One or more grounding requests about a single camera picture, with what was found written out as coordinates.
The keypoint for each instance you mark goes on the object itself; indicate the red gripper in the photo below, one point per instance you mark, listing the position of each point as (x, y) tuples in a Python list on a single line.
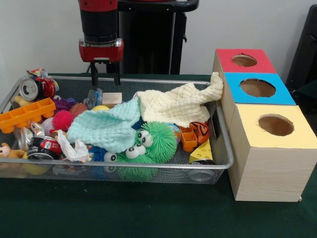
[(101, 50)]

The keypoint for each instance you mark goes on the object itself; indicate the small clear plastic packet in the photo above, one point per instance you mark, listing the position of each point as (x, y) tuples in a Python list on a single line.
[(93, 98)]

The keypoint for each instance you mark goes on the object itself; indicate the mint green muslin cloth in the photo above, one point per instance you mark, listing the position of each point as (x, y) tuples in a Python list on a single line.
[(106, 126)]

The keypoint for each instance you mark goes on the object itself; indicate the cream muslin cloth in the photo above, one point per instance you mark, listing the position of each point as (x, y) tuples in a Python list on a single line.
[(173, 104)]

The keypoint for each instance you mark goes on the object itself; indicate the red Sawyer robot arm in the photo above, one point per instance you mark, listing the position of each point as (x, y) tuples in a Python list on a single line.
[(99, 20)]

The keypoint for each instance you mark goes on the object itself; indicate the shallow clear mesh bin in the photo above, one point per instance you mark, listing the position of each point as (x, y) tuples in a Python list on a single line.
[(224, 148)]

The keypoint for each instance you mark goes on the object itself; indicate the wooden box with three holes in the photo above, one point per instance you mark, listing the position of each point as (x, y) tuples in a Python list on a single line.
[(267, 173)]

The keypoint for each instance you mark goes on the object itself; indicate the small wooden cube block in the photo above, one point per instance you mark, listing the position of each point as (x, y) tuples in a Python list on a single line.
[(112, 97)]

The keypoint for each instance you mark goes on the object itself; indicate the pink spiky ball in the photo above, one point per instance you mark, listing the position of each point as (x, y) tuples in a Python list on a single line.
[(63, 120)]

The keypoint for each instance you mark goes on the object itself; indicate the large green spiky ball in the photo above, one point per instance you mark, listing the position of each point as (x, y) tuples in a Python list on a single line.
[(161, 136)]

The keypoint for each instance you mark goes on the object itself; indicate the orange plastic toy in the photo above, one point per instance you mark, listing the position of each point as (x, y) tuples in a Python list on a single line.
[(25, 115)]

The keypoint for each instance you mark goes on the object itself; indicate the red and black soda can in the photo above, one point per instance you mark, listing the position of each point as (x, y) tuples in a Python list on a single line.
[(47, 147)]

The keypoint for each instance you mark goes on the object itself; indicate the small green spiky ball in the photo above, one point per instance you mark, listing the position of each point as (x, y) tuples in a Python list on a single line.
[(132, 168)]

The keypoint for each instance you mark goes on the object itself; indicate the orange toy block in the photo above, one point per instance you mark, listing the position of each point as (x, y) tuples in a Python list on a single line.
[(188, 140)]

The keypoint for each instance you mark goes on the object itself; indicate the orange tiger plush toy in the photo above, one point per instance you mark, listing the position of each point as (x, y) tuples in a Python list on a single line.
[(200, 131)]

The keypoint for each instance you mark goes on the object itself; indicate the yellow cheese wedge toy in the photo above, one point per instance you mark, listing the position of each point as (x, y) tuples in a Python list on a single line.
[(202, 152)]

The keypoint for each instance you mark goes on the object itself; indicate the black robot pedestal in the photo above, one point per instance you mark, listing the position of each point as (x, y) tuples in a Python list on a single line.
[(148, 44)]

